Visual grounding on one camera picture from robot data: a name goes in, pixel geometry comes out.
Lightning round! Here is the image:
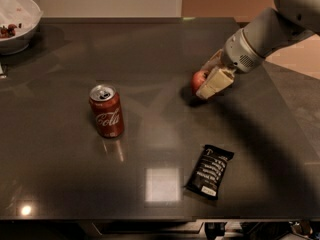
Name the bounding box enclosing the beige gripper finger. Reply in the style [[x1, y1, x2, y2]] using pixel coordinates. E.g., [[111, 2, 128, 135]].
[[201, 49, 222, 71], [195, 66, 235, 100]]

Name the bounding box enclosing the red apple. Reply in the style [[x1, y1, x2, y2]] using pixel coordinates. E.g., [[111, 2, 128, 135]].
[[191, 70, 208, 94]]

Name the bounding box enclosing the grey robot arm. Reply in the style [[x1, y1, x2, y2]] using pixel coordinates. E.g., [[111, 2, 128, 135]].
[[191, 0, 320, 100]]

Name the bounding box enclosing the red coke can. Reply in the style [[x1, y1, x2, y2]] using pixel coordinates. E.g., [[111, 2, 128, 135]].
[[89, 84, 124, 138]]

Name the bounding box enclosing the black snack bar wrapper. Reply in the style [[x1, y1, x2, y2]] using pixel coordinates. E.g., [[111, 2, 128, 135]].
[[185, 144, 234, 199]]

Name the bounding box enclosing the white bowl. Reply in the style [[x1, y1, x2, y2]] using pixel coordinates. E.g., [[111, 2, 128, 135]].
[[0, 0, 43, 55]]

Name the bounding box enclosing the red fruit in bowl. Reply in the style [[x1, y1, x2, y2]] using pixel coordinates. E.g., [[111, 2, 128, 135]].
[[0, 23, 22, 39]]

